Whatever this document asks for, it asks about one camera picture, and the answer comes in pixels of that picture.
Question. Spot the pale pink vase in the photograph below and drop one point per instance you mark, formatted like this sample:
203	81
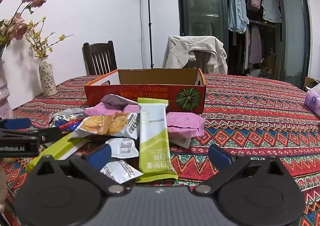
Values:
5	95

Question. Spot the small white packet table print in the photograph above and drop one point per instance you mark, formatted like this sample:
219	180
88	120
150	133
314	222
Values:
122	148

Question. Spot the hanging light blue shirt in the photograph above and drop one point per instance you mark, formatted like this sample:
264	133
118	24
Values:
237	8

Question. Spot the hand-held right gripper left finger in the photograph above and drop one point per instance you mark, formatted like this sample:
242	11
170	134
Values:
100	155

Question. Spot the white floral ceramic vase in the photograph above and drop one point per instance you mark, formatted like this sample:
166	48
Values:
47	78

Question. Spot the grey purple snack packet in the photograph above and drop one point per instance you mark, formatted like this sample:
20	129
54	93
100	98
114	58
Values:
112	100

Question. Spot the silver and blue packet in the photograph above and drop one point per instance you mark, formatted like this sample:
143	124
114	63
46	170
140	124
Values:
65	115

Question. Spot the yellow-green long packet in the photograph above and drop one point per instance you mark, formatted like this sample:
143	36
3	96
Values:
57	150

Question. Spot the white cookie print packet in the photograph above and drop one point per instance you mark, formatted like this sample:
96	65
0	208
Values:
100	123

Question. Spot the pink snack packet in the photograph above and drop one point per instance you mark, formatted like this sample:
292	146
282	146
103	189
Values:
131	108
100	110
185	123

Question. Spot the pink roses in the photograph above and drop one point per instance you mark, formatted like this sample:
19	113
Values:
17	28

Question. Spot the beige jacket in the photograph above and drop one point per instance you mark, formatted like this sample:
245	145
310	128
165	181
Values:
180	53

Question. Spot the wooden chair under jacket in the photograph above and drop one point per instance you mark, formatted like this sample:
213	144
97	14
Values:
200	62

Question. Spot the lilac tissue pack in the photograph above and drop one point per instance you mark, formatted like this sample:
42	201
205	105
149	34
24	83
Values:
313	102

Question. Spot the orange cardboard box pumpkin print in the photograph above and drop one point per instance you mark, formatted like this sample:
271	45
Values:
150	90

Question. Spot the flat white packet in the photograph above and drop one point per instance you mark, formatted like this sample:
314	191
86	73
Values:
183	143

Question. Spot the green and white long packet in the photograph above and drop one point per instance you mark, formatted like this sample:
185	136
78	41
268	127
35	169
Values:
155	135

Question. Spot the hanging white top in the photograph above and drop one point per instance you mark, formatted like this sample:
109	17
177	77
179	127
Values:
271	8

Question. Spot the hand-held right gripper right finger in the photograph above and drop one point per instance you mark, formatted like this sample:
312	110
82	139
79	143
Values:
220	156

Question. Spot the dark wooden chair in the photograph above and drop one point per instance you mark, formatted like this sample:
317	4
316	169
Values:
100	58

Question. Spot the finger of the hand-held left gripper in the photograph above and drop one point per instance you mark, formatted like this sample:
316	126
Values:
17	123
30	135

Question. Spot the red and blue packet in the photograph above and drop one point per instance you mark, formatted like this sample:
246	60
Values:
71	125

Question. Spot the small white packet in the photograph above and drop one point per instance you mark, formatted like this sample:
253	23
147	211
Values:
120	171

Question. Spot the hanging mauve garment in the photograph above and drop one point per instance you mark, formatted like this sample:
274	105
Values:
253	48

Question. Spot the open brown cardboard box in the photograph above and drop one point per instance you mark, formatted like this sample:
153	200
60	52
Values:
311	83

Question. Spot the studio light on stand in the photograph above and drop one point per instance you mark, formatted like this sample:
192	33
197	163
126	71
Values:
149	28

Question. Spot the yellow flower branches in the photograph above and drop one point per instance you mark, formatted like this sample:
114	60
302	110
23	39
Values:
41	48

